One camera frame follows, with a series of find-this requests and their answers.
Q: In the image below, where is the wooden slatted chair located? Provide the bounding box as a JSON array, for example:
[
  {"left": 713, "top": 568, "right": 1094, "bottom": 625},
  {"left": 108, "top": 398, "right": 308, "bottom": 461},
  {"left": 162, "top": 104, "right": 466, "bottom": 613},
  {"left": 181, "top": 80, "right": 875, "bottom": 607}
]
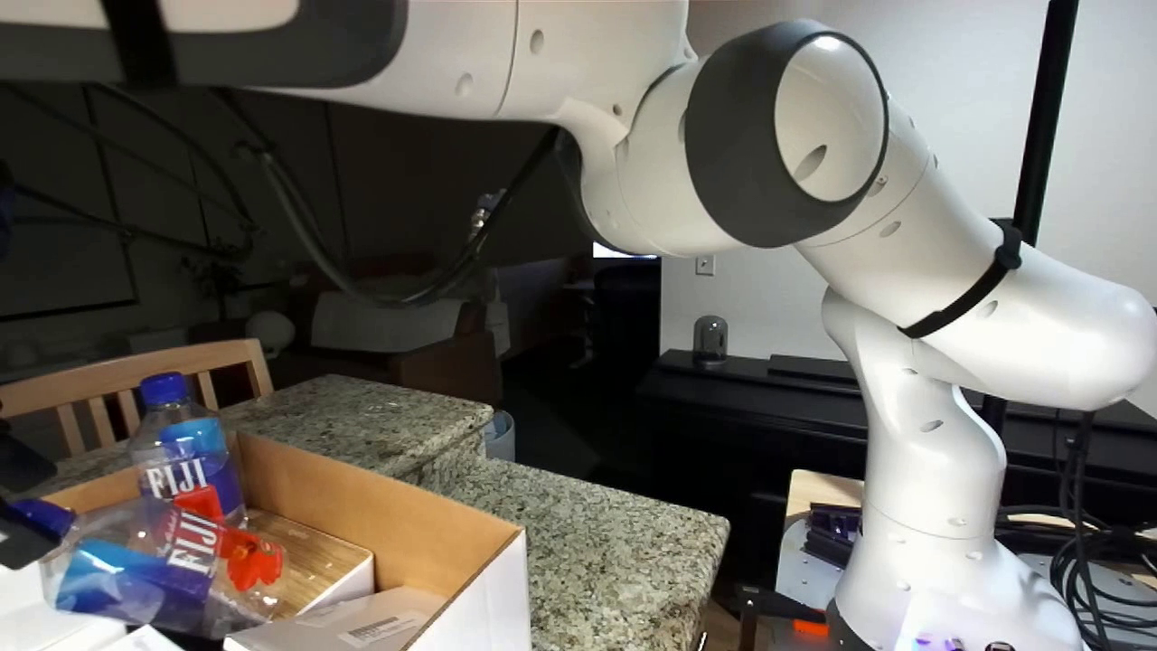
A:
[{"left": 0, "top": 336, "right": 279, "bottom": 467}]

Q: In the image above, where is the white flat box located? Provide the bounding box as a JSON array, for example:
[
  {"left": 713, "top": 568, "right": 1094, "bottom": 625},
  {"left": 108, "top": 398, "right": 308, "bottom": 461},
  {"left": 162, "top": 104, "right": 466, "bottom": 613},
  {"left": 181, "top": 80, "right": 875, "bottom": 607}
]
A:
[
  {"left": 219, "top": 586, "right": 448, "bottom": 651},
  {"left": 0, "top": 556, "right": 129, "bottom": 651}
]

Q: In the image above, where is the large wall board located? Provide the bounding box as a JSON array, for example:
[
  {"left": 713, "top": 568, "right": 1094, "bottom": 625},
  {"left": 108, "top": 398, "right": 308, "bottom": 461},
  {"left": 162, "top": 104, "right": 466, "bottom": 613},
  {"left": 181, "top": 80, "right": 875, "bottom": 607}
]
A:
[{"left": 0, "top": 84, "right": 141, "bottom": 324}]

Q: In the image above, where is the white floor box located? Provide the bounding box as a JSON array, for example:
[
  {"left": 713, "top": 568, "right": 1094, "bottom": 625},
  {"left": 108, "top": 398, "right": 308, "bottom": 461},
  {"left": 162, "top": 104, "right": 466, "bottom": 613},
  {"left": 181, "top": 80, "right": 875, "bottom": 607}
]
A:
[{"left": 308, "top": 290, "right": 469, "bottom": 358}]

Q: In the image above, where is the bundle of black cables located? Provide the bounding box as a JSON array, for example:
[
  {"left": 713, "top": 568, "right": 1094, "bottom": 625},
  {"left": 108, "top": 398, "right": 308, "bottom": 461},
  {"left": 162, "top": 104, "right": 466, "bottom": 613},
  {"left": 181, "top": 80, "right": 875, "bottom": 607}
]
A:
[{"left": 1043, "top": 409, "right": 1157, "bottom": 651}]

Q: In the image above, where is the small grey device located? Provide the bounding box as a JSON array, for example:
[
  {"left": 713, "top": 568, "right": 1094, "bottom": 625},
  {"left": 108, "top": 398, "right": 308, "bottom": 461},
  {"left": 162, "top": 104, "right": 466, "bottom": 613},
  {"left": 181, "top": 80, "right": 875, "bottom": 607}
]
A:
[{"left": 692, "top": 315, "right": 731, "bottom": 369}]

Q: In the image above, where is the small light wooden table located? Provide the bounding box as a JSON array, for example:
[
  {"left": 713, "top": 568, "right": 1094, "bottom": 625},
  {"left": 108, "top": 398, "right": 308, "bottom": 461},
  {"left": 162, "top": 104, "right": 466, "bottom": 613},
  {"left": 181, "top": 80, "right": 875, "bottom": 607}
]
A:
[{"left": 769, "top": 467, "right": 870, "bottom": 613}]

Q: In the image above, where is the black vertical pole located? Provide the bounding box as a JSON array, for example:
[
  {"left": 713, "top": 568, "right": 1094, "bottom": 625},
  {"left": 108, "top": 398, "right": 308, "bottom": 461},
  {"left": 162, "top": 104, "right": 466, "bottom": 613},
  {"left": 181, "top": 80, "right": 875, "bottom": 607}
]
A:
[{"left": 1007, "top": 0, "right": 1083, "bottom": 245}]

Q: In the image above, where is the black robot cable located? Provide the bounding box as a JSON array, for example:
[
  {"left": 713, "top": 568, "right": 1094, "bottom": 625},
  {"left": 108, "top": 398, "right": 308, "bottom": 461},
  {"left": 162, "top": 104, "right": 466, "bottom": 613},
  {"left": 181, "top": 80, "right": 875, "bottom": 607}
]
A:
[{"left": 230, "top": 125, "right": 570, "bottom": 310}]

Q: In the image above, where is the wood print flat box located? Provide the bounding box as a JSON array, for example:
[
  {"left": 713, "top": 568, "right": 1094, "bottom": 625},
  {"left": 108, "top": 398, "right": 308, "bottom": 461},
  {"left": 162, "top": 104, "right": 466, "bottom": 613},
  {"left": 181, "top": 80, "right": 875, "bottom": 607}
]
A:
[{"left": 230, "top": 512, "right": 375, "bottom": 618}]

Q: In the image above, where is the open cardboard box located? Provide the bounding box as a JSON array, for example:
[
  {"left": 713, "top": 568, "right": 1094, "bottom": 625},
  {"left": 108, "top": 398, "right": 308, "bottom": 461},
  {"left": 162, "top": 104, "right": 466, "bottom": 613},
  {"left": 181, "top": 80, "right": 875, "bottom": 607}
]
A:
[{"left": 31, "top": 430, "right": 534, "bottom": 651}]

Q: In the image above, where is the black low sideboard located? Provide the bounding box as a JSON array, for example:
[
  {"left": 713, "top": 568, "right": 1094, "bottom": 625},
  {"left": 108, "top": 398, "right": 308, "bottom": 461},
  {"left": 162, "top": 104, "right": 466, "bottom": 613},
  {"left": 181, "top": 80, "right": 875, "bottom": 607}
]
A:
[{"left": 637, "top": 349, "right": 1157, "bottom": 537}]

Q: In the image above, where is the dark blue small item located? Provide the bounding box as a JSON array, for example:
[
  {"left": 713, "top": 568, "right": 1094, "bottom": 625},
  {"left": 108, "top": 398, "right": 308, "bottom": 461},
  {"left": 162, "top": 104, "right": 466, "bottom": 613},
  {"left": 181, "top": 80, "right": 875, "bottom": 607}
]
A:
[{"left": 801, "top": 502, "right": 863, "bottom": 572}]

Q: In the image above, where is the clear plastic cup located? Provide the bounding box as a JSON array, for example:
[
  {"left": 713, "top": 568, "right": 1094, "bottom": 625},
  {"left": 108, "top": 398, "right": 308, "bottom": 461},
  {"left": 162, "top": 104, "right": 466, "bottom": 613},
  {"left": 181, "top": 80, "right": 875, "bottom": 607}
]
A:
[{"left": 481, "top": 409, "right": 520, "bottom": 462}]

